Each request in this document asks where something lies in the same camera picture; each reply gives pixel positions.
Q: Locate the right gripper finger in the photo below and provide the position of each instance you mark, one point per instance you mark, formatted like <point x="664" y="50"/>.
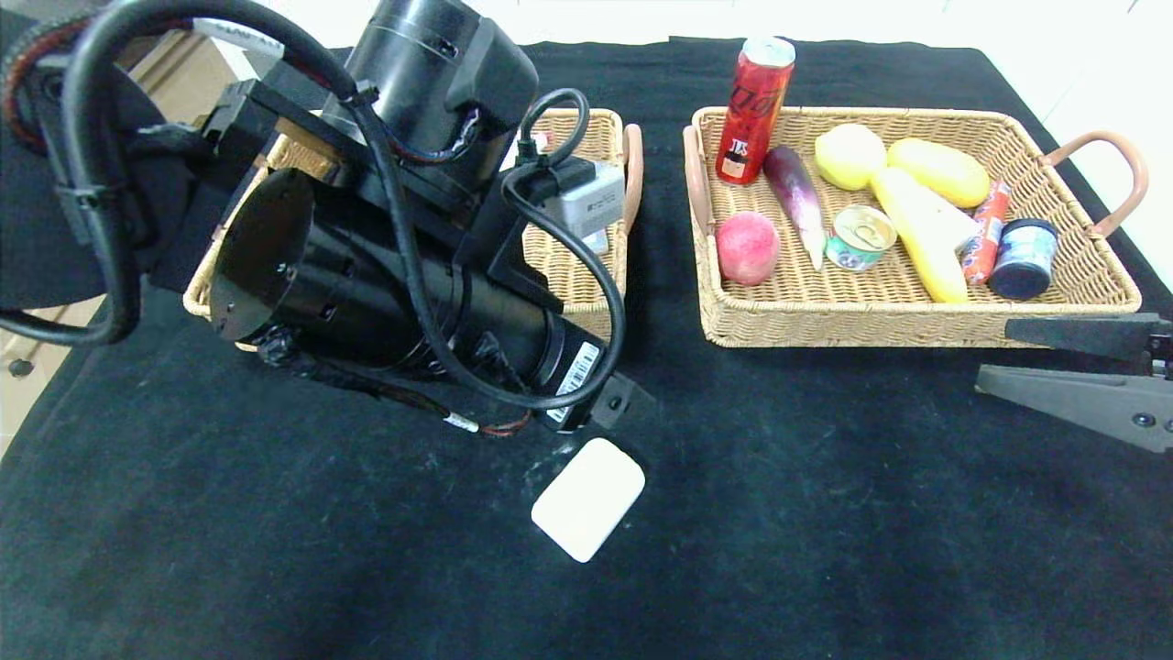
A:
<point x="1090" y="403"/>
<point x="1090" y="335"/>

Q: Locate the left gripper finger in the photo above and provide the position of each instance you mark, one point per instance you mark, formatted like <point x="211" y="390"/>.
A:
<point x="623" y="401"/>

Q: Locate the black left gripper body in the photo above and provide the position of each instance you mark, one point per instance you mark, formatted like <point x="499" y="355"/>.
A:
<point x="579" y="380"/>

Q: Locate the white soap bar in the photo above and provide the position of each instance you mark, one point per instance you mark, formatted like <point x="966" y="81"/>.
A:
<point x="588" y="500"/>

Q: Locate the translucent grey plastic case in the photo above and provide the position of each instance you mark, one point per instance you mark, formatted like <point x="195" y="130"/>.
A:
<point x="597" y="243"/>

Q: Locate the yellow banana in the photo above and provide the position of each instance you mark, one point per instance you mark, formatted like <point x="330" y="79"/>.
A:
<point x="921" y="234"/>

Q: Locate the pink peach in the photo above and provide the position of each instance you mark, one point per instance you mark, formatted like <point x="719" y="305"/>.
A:
<point x="747" y="247"/>

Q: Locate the pull-tab tin can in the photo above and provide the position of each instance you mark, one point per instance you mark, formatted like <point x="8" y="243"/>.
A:
<point x="860" y="238"/>

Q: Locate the dark blue yogurt cup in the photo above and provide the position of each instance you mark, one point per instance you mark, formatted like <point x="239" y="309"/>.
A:
<point x="1024" y="261"/>

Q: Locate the red wrapped sausage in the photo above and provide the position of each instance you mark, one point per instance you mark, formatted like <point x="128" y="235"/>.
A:
<point x="988" y="229"/>

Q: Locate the small white juice carton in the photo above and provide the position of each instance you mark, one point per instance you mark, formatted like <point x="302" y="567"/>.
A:
<point x="958" y="225"/>

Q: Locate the yellow mango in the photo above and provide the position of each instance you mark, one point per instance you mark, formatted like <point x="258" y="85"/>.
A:
<point x="942" y="172"/>

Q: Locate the purple eggplant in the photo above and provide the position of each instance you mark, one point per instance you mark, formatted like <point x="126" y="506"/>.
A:
<point x="795" y="192"/>

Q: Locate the black tablecloth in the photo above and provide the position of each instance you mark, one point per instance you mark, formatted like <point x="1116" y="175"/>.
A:
<point x="458" y="623"/>

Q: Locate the yellow-green lemon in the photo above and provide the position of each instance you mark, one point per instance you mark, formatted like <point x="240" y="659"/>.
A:
<point x="849" y="158"/>

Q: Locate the red soda can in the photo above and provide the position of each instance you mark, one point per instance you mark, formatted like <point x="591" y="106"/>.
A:
<point x="753" y="108"/>

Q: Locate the white table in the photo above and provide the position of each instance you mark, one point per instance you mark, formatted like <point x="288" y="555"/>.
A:
<point x="641" y="23"/>

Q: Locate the wooden rack on casters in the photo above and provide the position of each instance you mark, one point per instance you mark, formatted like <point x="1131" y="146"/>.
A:
<point x="18" y="368"/>

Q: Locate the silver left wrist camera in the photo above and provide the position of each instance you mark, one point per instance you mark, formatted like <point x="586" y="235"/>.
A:
<point x="591" y="202"/>

